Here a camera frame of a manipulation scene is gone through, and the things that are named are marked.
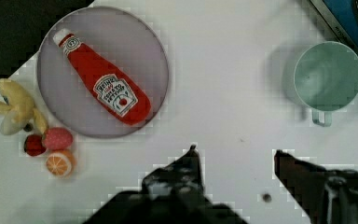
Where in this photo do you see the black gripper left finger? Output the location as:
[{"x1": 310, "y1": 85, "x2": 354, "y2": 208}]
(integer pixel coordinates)
[{"x1": 84, "y1": 146, "x2": 248, "y2": 224}]

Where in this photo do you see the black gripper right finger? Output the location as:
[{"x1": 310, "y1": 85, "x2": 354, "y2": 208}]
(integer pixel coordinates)
[{"x1": 274, "y1": 150, "x2": 358, "y2": 224}]

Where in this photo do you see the yellow plush banana toy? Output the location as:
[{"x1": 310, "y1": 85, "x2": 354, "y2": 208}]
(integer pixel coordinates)
[{"x1": 0, "y1": 78, "x2": 48, "y2": 135}]

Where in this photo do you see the red plush ketchup bottle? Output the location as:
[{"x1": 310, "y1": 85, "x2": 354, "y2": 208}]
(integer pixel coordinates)
[{"x1": 53, "y1": 28, "x2": 151, "y2": 125}]

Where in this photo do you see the mint green mug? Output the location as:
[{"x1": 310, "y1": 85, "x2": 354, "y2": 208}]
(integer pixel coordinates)
[{"x1": 282, "y1": 41, "x2": 358, "y2": 127}]

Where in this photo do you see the red toy strawberry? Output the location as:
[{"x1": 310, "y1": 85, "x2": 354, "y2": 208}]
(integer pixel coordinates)
[{"x1": 24, "y1": 134, "x2": 46, "y2": 157}]

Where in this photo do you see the orange slice toy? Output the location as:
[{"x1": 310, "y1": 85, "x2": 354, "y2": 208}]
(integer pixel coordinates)
[{"x1": 46, "y1": 149, "x2": 76, "y2": 177}]

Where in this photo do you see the pink toy strawberry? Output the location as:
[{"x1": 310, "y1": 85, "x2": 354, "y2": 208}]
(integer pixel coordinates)
[{"x1": 42, "y1": 127, "x2": 73, "y2": 150}]

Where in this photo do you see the grey round plate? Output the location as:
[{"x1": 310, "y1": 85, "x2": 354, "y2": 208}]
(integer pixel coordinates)
[{"x1": 37, "y1": 7, "x2": 169, "y2": 138}]

